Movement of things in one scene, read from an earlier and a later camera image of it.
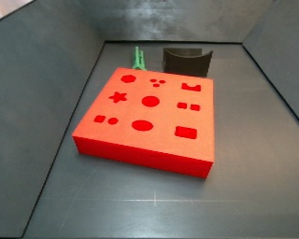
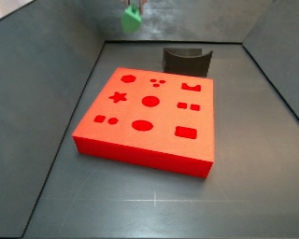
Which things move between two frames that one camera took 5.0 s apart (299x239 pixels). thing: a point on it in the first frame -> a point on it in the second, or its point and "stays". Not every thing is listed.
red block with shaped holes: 153,120 stays
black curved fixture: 187,61 stays
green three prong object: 139,60 -> 131,19
